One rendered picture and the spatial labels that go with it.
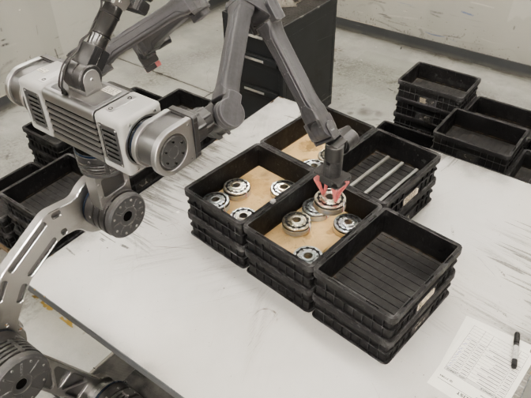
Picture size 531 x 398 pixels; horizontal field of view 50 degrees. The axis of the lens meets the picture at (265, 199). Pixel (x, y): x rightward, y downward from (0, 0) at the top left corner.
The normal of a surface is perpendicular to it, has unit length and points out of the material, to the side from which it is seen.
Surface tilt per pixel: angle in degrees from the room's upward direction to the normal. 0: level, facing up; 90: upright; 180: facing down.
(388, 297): 0
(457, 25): 90
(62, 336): 0
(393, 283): 0
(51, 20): 90
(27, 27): 90
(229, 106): 50
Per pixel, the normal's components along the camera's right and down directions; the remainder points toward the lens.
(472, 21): -0.60, 0.52
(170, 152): 0.80, 0.36
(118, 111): -0.02, -0.77
